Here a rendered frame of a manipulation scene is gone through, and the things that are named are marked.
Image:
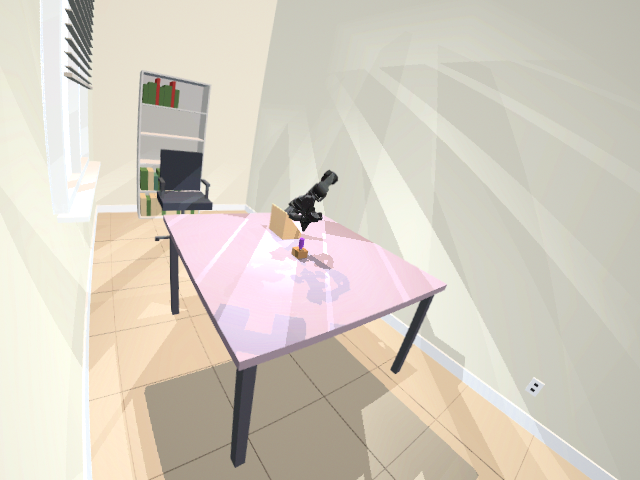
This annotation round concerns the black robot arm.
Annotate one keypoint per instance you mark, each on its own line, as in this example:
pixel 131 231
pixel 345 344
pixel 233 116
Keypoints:
pixel 307 200

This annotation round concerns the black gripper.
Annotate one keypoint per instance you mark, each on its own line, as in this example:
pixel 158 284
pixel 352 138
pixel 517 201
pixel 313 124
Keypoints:
pixel 304 221

